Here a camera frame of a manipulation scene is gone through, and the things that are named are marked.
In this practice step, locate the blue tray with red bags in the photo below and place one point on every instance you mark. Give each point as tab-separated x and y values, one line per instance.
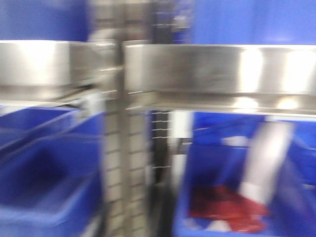
217	157

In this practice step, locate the blue bin on upper shelf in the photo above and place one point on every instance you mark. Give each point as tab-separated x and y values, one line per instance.
245	22

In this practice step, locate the blue bin at left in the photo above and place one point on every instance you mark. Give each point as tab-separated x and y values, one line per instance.
50	176

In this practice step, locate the perforated steel shelf upright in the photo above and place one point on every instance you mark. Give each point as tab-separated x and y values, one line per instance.
123	22

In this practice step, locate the red mesh bags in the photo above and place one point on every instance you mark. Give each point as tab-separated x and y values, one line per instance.
221	203

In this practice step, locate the stainless steel shelf beam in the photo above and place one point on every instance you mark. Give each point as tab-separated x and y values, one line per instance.
248	79

